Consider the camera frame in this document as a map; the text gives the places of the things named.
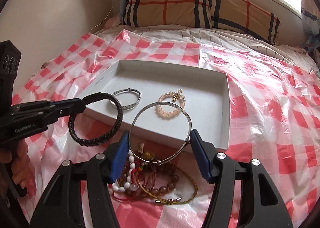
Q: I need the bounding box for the black braided leather bracelet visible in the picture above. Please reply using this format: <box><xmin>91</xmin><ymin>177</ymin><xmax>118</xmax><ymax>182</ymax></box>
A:
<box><xmin>68</xmin><ymin>91</ymin><xmax>124</xmax><ymax>147</ymax></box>

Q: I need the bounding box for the white bead bracelet red cord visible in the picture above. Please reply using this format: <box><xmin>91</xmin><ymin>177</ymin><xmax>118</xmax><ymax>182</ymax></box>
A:
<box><xmin>111</xmin><ymin>149</ymin><xmax>138</xmax><ymax>193</ymax></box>

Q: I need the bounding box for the amber brown bead bracelet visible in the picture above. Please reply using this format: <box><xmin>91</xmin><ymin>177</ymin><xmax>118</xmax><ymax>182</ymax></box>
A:
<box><xmin>117</xmin><ymin>162</ymin><xmax>180</xmax><ymax>197</ymax></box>

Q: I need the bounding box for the red cord charm bracelet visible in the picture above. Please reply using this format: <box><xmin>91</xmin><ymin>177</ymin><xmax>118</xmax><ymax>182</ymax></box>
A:
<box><xmin>109</xmin><ymin>142</ymin><xmax>161</xmax><ymax>202</ymax></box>

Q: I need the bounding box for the engraved silver bangle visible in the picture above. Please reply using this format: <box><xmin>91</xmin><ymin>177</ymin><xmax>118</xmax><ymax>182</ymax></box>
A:
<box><xmin>112</xmin><ymin>88</ymin><xmax>142</xmax><ymax>111</ymax></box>

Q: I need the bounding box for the pink pearl bead bracelet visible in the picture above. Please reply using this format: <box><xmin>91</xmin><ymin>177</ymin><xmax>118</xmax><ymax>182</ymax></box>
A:
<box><xmin>156</xmin><ymin>89</ymin><xmax>187</xmax><ymax>120</ymax></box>

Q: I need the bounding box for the gold cord bracelet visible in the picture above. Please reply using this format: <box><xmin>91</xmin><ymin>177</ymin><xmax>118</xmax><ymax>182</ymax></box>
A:
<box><xmin>135</xmin><ymin>165</ymin><xmax>199</xmax><ymax>205</ymax></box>

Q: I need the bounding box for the thin silver bangle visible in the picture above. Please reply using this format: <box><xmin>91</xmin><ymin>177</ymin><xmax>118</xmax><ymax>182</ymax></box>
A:
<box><xmin>128</xmin><ymin>101</ymin><xmax>193</xmax><ymax>165</ymax></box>

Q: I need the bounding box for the left hand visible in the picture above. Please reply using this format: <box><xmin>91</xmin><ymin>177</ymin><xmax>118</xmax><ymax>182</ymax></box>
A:
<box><xmin>1</xmin><ymin>140</ymin><xmax>30</xmax><ymax>188</ymax></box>

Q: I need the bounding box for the white shallow cardboard box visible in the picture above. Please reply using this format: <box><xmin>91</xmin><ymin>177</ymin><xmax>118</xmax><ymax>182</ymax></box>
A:
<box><xmin>77</xmin><ymin>59</ymin><xmax>231</xmax><ymax>151</ymax></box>

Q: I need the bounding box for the red white checkered plastic sheet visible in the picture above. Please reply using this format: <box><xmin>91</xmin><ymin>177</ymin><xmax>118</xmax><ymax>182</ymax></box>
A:
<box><xmin>13</xmin><ymin>29</ymin><xmax>319</xmax><ymax>227</ymax></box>

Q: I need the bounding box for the left plaid pillow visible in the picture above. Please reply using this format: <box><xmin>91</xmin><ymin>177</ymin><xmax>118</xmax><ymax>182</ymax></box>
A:
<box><xmin>123</xmin><ymin>0</ymin><xmax>204</xmax><ymax>28</ymax></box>

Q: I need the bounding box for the plaid pillow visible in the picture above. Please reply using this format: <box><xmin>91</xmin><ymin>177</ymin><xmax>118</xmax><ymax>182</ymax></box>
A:
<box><xmin>194</xmin><ymin>0</ymin><xmax>280</xmax><ymax>45</ymax></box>
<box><xmin>123</xmin><ymin>0</ymin><xmax>204</xmax><ymax>28</ymax></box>

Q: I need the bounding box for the right plaid pillow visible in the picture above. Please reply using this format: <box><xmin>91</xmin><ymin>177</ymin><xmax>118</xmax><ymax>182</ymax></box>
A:
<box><xmin>194</xmin><ymin>0</ymin><xmax>280</xmax><ymax>45</ymax></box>

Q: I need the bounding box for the right pink curtain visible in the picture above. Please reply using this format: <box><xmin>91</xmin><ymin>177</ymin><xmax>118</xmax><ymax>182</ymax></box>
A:
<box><xmin>301</xmin><ymin>0</ymin><xmax>319</xmax><ymax>52</ymax></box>

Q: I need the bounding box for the white charging cable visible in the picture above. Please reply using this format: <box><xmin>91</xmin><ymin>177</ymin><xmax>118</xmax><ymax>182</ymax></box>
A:
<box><xmin>89</xmin><ymin>5</ymin><xmax>115</xmax><ymax>34</ymax></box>

